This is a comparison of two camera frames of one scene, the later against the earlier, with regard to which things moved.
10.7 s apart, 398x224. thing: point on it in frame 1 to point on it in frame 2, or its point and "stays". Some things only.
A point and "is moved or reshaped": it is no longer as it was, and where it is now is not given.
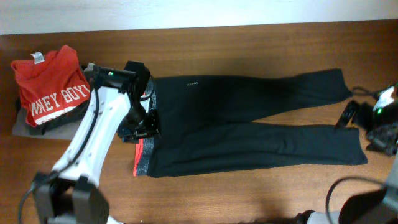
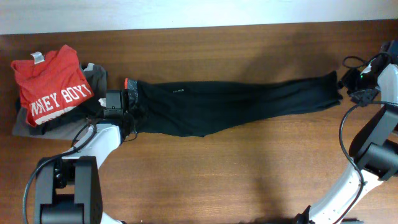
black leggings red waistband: (210, 123) is moved or reshaped
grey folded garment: (21, 128) stays
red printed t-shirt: (50, 84) stays
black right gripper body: (382, 128) to (354, 81)
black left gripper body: (140, 124) to (129, 116)
